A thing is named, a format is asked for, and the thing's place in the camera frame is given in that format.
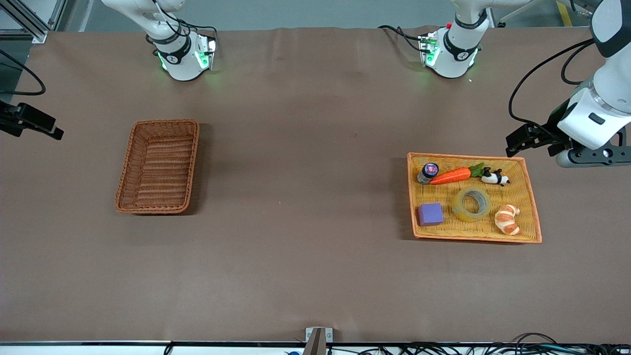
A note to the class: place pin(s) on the brown wicker basket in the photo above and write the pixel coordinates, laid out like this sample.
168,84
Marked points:
157,187

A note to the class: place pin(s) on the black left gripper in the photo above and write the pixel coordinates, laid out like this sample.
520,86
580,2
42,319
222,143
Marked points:
553,124

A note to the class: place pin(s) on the white table edge strip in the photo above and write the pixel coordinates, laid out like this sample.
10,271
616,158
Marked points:
98,349

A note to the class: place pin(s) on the brown table cover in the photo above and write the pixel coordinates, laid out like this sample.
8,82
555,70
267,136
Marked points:
315,256

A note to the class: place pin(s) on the dark camera post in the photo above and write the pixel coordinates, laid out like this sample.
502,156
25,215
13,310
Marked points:
315,345

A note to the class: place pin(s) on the orange toy carrot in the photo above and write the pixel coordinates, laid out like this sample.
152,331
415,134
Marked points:
451,176

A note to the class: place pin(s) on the toy croissant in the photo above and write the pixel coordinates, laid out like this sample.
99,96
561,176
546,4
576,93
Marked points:
507,219

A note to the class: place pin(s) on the grey metal bracket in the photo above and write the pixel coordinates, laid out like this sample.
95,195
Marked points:
309,333

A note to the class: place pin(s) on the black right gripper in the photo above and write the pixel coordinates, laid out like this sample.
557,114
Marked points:
15,120

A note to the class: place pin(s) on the black white panda figure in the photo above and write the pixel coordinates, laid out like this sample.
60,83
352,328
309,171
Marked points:
493,177

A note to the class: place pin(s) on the purple cube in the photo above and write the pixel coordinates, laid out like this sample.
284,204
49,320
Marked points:
430,214

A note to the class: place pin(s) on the aluminium frame profile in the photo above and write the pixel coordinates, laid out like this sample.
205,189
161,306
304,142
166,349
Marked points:
34,27

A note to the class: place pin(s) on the orange woven tray basket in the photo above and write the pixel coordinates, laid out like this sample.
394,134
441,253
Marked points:
468,231

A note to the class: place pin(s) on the clear yellowish tape roll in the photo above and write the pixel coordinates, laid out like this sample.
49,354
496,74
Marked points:
461,212

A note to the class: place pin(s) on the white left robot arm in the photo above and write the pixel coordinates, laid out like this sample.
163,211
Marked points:
591,118

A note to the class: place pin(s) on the small jar dark lid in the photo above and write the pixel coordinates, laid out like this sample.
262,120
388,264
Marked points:
430,170

